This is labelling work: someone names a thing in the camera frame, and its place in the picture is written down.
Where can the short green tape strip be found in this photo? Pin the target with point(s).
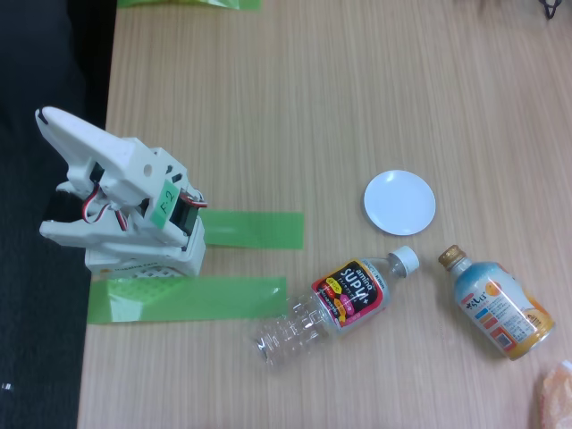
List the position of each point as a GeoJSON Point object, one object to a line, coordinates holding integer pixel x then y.
{"type": "Point", "coordinates": [259, 230]}

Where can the white round plate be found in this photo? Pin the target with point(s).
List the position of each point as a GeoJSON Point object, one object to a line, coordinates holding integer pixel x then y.
{"type": "Point", "coordinates": [399, 202]}

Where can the green paper label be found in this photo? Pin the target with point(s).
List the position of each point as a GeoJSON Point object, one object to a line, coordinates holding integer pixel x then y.
{"type": "Point", "coordinates": [165, 203]}

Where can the green plastic sheet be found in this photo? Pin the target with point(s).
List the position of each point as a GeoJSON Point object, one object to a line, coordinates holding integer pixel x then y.
{"type": "Point", "coordinates": [246, 4]}

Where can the clear plastic bottle white cap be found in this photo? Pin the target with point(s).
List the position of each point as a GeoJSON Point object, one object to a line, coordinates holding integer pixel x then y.
{"type": "Point", "coordinates": [353, 290]}

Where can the orange drink bottle gold cap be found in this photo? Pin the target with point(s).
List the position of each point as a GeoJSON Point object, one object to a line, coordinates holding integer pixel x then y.
{"type": "Point", "coordinates": [500, 304]}

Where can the long green tape strip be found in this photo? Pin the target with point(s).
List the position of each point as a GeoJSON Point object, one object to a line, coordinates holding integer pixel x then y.
{"type": "Point", "coordinates": [201, 298]}

